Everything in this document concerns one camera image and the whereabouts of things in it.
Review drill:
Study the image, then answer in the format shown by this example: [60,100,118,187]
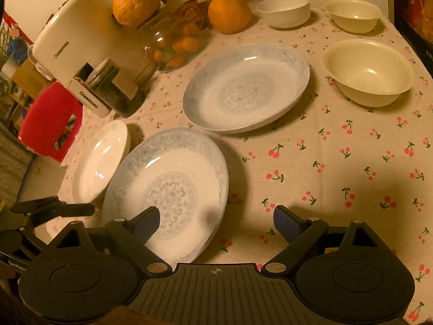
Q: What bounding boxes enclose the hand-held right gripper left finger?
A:
[47,206,173,275]

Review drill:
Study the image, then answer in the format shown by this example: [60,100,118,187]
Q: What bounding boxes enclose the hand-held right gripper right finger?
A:
[260,205,389,275]

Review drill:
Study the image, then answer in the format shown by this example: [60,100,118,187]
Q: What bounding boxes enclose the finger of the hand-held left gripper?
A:
[10,196,96,230]

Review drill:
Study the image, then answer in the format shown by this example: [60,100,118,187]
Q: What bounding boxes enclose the blue patterned plate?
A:
[182,43,311,134]
[101,128,229,269]

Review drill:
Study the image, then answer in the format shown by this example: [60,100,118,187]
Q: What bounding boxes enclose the small white plate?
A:
[72,120,131,204]

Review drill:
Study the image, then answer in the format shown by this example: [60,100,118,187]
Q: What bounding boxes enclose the white bowl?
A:
[256,0,311,29]

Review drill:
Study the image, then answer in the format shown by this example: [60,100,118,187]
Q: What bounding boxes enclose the cherry print tablecloth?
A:
[34,0,433,325]

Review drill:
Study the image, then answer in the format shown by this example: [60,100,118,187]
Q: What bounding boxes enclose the red plastic stool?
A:
[18,81,84,163]

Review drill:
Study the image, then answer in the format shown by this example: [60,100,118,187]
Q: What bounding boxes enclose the dark jar with metal lid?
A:
[84,57,147,118]

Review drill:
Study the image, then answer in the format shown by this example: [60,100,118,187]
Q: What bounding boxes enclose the brown cardboard box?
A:
[12,57,51,90]

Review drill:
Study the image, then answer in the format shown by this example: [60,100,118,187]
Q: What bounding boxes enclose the large cream bowl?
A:
[322,38,415,108]

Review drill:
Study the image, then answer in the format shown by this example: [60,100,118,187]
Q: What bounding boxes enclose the white kitchen appliance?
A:
[27,0,149,117]

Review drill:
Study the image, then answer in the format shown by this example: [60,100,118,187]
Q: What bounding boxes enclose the glass jar with kumquats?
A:
[138,2,209,74]

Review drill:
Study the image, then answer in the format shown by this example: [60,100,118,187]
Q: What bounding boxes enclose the plain orange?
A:
[207,0,253,35]

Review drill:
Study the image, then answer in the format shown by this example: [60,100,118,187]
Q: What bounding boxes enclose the small cream bowl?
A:
[324,0,383,35]

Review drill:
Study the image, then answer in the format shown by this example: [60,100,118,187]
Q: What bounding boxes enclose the orange with leaves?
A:
[111,0,163,27]

